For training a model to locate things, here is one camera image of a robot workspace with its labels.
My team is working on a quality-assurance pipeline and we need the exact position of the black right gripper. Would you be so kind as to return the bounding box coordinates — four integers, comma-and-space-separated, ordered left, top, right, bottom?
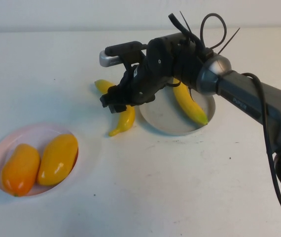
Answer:
99, 61, 175, 115

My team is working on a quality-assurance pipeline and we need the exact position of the short curved yellow banana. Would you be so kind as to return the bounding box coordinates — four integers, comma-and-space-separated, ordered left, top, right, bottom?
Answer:
94, 79, 137, 137

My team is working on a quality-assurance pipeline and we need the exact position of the long banana with green tip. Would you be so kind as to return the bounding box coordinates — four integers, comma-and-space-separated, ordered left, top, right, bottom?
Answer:
172, 77, 209, 126

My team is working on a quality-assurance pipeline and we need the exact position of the yellow mango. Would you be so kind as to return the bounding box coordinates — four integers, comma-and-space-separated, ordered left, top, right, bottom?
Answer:
36, 134, 79, 187

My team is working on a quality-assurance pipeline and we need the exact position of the orange mango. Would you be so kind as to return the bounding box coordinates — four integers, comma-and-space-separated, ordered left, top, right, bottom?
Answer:
1, 144, 41, 198

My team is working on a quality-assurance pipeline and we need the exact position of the grey-blue round plate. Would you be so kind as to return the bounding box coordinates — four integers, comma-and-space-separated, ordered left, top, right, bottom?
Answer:
139, 83, 216, 136

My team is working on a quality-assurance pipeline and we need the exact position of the pink round plate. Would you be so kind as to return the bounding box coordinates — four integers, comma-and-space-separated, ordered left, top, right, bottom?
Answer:
0, 122, 79, 198

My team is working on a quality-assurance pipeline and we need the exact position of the black zip tie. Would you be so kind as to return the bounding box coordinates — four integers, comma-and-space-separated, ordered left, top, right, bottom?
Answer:
216, 27, 241, 54
179, 10, 193, 36

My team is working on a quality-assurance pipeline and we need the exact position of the black looped right arm cable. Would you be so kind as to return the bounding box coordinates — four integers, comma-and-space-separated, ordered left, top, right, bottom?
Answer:
168, 13, 228, 51

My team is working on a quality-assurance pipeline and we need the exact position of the black right camera cable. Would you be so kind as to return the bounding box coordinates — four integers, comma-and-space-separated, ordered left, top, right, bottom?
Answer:
241, 72, 281, 237

